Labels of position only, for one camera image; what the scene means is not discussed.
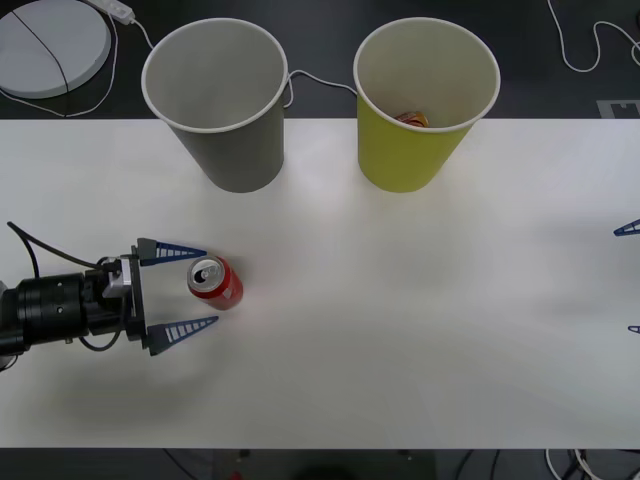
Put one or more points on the grey plastic bin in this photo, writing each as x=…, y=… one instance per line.
x=240, y=150

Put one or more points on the grey floor plate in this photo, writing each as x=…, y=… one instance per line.
x=607, y=109

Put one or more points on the orange gold drink can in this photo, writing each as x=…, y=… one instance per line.
x=412, y=119

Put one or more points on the white power strip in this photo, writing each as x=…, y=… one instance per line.
x=117, y=9

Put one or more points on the white round disc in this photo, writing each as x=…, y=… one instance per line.
x=35, y=55

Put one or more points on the red drink can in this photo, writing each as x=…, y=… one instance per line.
x=222, y=290

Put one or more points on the yellow-green plastic bin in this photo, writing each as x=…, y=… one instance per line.
x=405, y=160

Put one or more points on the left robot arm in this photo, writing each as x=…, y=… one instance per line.
x=45, y=305

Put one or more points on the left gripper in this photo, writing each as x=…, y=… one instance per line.
x=138, y=310

